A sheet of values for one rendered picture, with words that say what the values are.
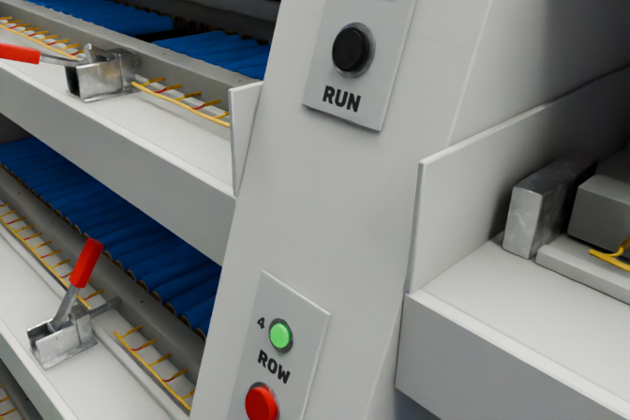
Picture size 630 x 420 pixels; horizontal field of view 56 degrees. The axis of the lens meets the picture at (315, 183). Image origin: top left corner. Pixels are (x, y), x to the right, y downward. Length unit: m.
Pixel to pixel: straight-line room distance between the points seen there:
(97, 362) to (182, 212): 0.19
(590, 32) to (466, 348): 0.14
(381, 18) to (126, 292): 0.34
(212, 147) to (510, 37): 0.17
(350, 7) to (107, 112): 0.20
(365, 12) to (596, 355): 0.14
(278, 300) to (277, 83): 0.09
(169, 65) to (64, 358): 0.23
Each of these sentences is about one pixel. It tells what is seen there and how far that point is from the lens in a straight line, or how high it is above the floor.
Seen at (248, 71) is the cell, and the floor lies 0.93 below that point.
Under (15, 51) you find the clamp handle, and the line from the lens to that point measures 0.39.
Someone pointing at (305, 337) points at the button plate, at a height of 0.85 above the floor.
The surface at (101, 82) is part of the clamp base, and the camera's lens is 0.41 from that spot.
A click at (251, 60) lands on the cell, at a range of 0.41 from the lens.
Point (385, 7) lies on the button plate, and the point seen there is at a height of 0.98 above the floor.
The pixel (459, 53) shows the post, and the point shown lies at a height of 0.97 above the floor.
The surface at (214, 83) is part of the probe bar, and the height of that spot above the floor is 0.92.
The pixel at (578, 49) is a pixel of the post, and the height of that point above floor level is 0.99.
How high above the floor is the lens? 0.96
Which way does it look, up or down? 13 degrees down
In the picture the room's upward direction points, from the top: 14 degrees clockwise
